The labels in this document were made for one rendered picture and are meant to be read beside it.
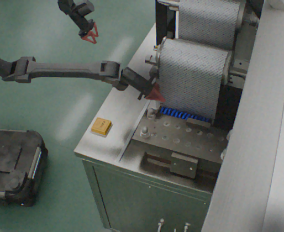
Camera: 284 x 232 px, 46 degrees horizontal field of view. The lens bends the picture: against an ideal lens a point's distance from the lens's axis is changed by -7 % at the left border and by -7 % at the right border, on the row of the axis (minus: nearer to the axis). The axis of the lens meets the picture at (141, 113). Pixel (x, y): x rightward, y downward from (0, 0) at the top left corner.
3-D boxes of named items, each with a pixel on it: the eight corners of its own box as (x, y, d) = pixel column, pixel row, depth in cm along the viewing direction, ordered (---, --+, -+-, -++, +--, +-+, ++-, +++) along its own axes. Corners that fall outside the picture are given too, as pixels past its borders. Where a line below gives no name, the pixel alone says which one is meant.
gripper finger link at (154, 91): (159, 109, 144) (140, 95, 143) (164, 96, 149) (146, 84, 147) (167, 100, 139) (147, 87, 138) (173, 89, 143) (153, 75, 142)
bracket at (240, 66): (235, 61, 126) (235, 57, 125) (250, 65, 125) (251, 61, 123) (232, 69, 123) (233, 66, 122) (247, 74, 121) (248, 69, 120)
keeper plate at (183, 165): (172, 167, 140) (173, 152, 132) (195, 174, 137) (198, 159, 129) (169, 172, 138) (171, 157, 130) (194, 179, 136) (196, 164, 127)
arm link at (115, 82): (105, 79, 135) (108, 59, 138) (98, 90, 145) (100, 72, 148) (135, 85, 138) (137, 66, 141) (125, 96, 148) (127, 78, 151)
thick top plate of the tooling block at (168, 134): (147, 119, 149) (147, 109, 145) (239, 143, 139) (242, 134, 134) (132, 147, 140) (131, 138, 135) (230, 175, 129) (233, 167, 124)
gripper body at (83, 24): (94, 20, 174) (85, 10, 170) (90, 32, 167) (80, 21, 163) (84, 25, 177) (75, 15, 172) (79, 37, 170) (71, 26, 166)
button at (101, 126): (98, 120, 159) (97, 116, 158) (111, 124, 158) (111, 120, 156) (91, 131, 155) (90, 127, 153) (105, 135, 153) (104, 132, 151)
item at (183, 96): (159, 107, 148) (159, 74, 134) (214, 121, 141) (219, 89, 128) (159, 108, 148) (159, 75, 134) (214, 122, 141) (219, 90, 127)
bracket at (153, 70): (153, 102, 165) (152, 50, 143) (166, 105, 164) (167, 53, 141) (149, 110, 162) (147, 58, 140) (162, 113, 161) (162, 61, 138)
